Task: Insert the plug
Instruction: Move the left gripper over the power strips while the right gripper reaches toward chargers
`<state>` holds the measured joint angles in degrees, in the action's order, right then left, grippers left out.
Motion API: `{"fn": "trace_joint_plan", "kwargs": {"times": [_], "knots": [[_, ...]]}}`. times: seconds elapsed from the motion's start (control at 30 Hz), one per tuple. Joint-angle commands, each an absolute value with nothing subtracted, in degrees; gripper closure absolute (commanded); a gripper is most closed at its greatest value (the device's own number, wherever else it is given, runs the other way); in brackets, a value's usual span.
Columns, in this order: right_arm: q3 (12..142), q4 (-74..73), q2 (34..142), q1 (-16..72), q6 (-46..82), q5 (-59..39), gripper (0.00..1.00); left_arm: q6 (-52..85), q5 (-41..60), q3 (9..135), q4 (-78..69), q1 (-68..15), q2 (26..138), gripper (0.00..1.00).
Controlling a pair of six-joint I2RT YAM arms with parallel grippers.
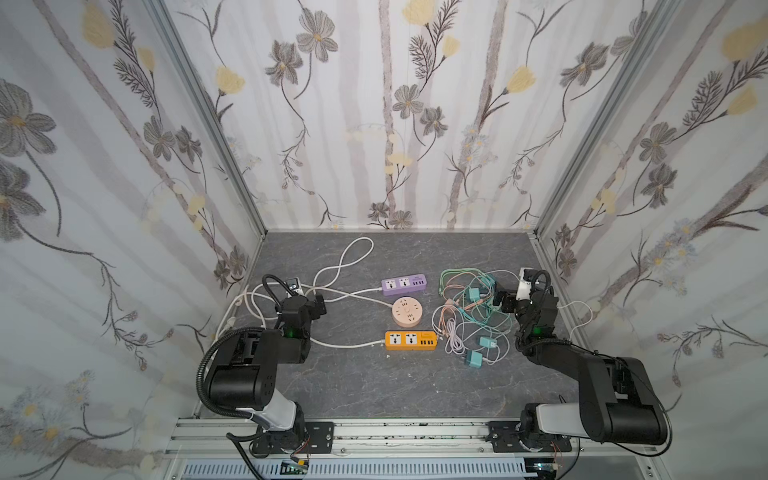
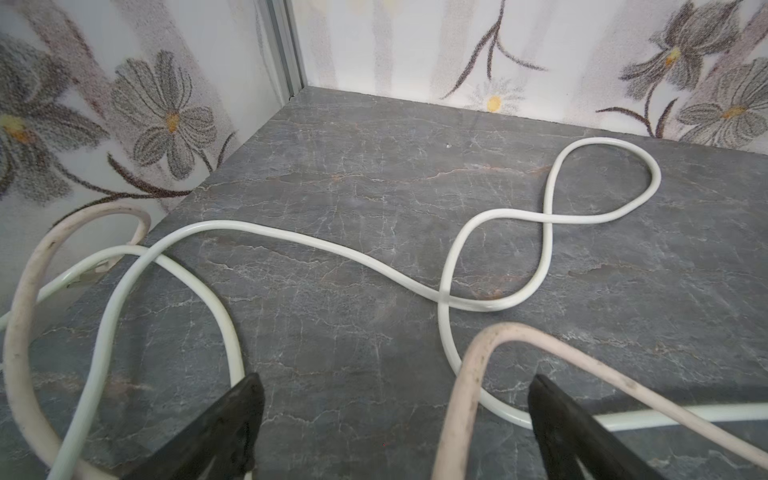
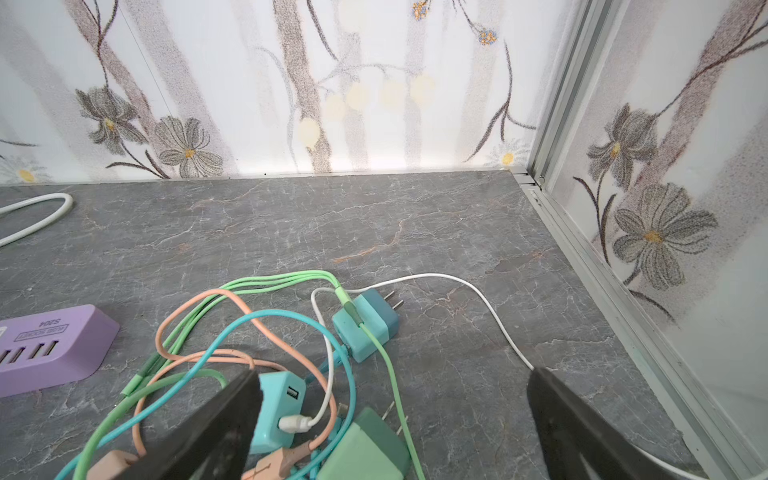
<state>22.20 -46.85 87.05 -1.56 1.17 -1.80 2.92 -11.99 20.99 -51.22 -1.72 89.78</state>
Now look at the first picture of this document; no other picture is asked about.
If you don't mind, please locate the pink multi-head cable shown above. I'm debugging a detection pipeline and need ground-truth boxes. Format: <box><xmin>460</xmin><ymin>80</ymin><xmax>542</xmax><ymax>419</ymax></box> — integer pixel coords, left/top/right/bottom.
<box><xmin>430</xmin><ymin>296</ymin><xmax>481</xmax><ymax>355</ymax></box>

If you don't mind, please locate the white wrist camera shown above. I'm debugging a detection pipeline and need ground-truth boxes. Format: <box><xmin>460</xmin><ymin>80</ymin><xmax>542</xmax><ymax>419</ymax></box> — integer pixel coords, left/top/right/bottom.
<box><xmin>285</xmin><ymin>277</ymin><xmax>304</xmax><ymax>295</ymax></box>
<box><xmin>516</xmin><ymin>268</ymin><xmax>537</xmax><ymax>300</ymax></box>

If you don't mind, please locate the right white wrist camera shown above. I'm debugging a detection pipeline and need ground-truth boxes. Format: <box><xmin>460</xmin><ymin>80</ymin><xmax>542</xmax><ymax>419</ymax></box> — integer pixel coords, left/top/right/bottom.
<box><xmin>516</xmin><ymin>268</ymin><xmax>537</xmax><ymax>300</ymax></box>

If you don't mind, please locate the pink round power socket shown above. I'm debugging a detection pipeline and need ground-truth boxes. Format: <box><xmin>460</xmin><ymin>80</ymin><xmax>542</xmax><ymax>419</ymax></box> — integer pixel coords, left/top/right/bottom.
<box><xmin>391</xmin><ymin>297</ymin><xmax>423</xmax><ymax>329</ymax></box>

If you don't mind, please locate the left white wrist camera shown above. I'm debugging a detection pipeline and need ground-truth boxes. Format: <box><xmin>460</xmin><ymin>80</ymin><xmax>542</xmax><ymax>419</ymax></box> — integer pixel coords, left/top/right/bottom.
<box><xmin>285</xmin><ymin>277</ymin><xmax>304</xmax><ymax>295</ymax></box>

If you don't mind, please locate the white vented cable duct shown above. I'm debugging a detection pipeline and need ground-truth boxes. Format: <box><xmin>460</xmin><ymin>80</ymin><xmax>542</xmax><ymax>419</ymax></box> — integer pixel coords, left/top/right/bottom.
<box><xmin>179</xmin><ymin>458</ymin><xmax>538</xmax><ymax>480</ymax></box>

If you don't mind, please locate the orange power strip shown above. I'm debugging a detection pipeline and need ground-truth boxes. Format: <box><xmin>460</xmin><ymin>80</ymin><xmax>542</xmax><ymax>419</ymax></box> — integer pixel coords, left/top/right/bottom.
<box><xmin>384</xmin><ymin>331</ymin><xmax>438</xmax><ymax>351</ymax></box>

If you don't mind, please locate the aluminium front rail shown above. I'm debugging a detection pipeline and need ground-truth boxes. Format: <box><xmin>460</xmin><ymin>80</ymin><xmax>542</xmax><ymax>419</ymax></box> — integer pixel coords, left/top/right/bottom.
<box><xmin>159</xmin><ymin>417</ymin><xmax>659</xmax><ymax>475</ymax></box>

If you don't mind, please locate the white bundled cable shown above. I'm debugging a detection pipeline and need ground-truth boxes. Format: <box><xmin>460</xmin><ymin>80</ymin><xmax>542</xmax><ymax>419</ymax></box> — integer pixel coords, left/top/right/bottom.
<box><xmin>442</xmin><ymin>320</ymin><xmax>467</xmax><ymax>356</ymax></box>

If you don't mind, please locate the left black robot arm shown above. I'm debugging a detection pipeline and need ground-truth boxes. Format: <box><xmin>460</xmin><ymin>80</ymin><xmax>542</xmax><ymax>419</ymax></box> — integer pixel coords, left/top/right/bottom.
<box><xmin>195</xmin><ymin>274</ymin><xmax>327</xmax><ymax>458</ymax></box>

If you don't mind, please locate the white orange strip cord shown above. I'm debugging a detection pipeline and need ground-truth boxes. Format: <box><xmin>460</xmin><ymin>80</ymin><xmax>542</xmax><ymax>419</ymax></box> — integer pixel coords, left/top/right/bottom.
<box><xmin>242</xmin><ymin>281</ymin><xmax>386</xmax><ymax>350</ymax></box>

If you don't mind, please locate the purple power strip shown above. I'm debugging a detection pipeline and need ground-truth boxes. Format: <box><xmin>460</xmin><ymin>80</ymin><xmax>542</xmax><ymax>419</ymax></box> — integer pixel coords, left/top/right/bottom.
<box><xmin>381</xmin><ymin>274</ymin><xmax>427</xmax><ymax>297</ymax></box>

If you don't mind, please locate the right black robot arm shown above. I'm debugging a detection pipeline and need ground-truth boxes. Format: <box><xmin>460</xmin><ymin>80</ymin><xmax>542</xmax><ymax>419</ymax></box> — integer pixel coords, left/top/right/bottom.
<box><xmin>492</xmin><ymin>269</ymin><xmax>673</xmax><ymax>456</ymax></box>

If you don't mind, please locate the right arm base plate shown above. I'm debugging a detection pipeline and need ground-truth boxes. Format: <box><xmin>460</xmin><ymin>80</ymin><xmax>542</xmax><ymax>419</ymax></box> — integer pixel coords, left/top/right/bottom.
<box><xmin>485</xmin><ymin>420</ymin><xmax>573</xmax><ymax>453</ymax></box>

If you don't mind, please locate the teal cable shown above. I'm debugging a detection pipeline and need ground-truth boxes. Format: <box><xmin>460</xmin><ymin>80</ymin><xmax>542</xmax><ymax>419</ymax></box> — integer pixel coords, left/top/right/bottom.
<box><xmin>446</xmin><ymin>272</ymin><xmax>511</xmax><ymax>367</ymax></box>

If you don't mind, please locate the teal charger with white cable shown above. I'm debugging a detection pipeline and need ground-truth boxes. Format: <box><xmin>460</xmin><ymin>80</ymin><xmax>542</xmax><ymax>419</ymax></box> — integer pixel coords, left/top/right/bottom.
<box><xmin>465</xmin><ymin>351</ymin><xmax>484</xmax><ymax>369</ymax></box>

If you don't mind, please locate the white long thin cable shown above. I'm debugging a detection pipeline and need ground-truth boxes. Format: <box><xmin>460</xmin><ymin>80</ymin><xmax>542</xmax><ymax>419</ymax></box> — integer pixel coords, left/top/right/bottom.
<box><xmin>554</xmin><ymin>298</ymin><xmax>595</xmax><ymax>343</ymax></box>

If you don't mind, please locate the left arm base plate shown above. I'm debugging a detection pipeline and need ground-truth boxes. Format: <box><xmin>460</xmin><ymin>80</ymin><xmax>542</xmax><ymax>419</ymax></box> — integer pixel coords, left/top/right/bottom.
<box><xmin>249</xmin><ymin>421</ymin><xmax>335</xmax><ymax>458</ymax></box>

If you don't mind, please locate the teal charger in cable pile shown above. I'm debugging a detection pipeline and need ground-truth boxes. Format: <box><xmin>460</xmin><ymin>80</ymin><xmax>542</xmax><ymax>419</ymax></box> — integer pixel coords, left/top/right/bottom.
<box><xmin>467</xmin><ymin>287</ymin><xmax>481</xmax><ymax>303</ymax></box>

